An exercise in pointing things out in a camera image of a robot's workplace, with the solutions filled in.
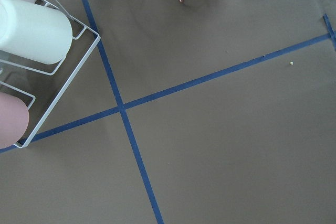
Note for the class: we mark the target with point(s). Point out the white cup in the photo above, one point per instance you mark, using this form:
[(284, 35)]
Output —
[(34, 32)]

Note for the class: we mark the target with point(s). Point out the white wire cup rack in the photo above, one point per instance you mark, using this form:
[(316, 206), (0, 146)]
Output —
[(45, 88)]

